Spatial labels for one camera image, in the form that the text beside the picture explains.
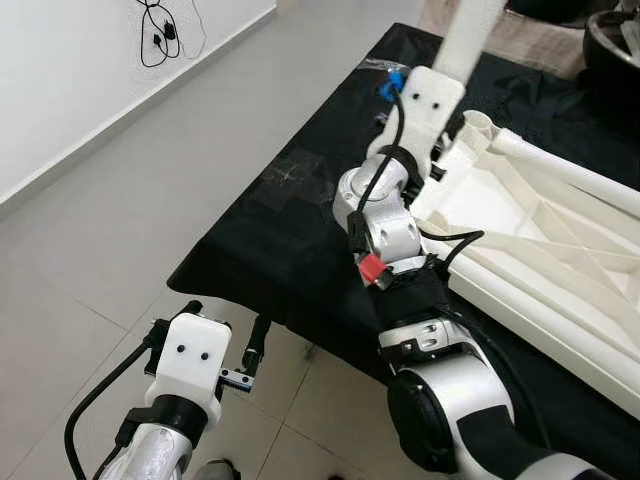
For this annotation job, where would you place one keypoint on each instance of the black wok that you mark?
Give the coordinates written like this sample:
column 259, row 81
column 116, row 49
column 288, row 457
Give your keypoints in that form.
column 600, row 50

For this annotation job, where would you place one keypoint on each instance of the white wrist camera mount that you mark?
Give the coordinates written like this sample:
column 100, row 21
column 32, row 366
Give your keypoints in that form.
column 195, row 350
column 430, row 105

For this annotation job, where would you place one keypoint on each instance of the clear tape strip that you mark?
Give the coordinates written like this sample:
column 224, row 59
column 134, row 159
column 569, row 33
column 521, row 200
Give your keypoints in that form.
column 372, row 65

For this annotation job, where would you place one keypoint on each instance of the beige covered bench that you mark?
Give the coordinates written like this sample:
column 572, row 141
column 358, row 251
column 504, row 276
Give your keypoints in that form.
column 540, row 40

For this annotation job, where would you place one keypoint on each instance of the white plastic table top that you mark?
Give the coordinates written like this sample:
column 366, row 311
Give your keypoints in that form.
column 480, row 205

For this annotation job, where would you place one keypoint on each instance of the clear tape patch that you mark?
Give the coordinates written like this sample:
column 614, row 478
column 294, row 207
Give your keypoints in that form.
column 300, row 175

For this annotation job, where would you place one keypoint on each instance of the black tablecloth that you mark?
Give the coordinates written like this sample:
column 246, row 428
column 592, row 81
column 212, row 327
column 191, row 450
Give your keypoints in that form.
column 300, row 230

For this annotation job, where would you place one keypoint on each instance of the grey robot left leg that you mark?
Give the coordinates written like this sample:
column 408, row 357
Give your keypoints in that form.
column 218, row 472

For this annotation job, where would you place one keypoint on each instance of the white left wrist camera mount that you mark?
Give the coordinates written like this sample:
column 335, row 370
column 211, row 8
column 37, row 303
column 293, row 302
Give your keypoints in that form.
column 195, row 350

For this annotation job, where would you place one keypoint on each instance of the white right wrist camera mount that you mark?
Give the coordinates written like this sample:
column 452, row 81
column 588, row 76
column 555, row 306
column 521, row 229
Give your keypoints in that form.
column 430, row 105

